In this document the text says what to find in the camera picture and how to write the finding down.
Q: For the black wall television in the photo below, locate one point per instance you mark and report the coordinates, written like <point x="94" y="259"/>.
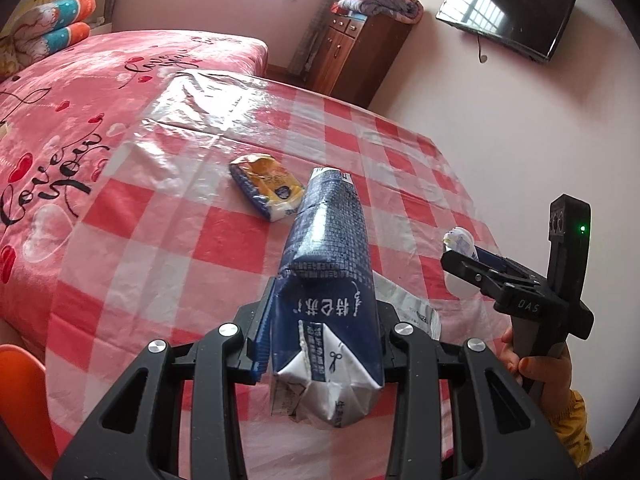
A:
<point x="505" y="10"/>

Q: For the pink printed bed sheet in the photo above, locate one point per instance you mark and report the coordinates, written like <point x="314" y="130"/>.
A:
<point x="75" y="110"/>

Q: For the folded pink grey blanket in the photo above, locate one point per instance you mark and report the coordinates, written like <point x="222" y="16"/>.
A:
<point x="380" y="2"/>

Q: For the orange plastic chair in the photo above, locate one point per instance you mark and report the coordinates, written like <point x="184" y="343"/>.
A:
<point x="22" y="400"/>

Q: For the person's right forearm yellow sleeve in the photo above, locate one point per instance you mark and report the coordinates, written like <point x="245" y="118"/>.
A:
<point x="570" y="430"/>

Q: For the yellow and white packet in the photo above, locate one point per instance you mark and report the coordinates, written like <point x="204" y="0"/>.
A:
<point x="270" y="185"/>

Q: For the blue and white milk carton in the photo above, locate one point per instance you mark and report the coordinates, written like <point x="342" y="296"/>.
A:
<point x="330" y="260"/>

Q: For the white and blue wrapper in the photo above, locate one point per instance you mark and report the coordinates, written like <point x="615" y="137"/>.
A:
<point x="460" y="240"/>

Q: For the brown wooden cabinet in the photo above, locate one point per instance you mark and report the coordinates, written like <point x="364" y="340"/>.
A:
<point x="365" y="60"/>

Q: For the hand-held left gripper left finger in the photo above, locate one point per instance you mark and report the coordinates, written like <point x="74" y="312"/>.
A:
<point x="261" y="355"/>

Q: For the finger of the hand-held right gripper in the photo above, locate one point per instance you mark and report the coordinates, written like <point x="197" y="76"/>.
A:
<point x="480" y="280"/>
<point x="510" y="267"/>

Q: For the red checked plastic tablecloth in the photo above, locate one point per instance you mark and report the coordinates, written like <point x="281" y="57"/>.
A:
<point x="200" y="240"/>

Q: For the person's right hand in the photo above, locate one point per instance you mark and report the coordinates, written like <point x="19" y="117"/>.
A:
<point x="540" y="370"/>

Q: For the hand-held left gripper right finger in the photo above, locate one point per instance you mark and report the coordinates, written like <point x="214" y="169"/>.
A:
<point x="395" y="360"/>

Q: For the colourful bolster pillow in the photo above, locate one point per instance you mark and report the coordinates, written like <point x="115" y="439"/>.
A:
<point x="67" y="36"/>
<point x="72" y="7"/>

